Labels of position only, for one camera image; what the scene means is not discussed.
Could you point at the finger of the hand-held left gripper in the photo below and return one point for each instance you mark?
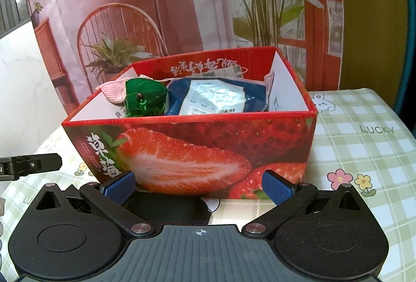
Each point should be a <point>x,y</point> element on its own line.
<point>32,163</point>

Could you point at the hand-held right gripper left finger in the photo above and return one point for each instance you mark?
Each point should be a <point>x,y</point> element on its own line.
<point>120,186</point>

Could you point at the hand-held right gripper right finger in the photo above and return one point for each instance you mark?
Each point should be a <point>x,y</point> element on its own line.
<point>276,189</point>

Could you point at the red strawberry print cardboard box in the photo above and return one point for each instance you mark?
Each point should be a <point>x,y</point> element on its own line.
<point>195,152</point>

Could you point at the pink knitted cloth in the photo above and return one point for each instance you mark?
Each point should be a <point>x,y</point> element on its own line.
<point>112,90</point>

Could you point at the green fabric pouch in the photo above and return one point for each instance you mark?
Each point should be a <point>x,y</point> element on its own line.
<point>143,90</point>

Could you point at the dark blue packet white label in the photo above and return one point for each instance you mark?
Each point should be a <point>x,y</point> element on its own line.
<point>177,87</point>

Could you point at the checked floral tablecloth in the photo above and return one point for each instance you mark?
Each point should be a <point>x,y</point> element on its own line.
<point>357,155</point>

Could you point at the brown cardboard board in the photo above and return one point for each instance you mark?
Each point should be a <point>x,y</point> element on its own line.
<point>367,25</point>

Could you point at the wall poster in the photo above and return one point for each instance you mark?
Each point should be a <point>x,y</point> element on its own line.
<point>195,9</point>

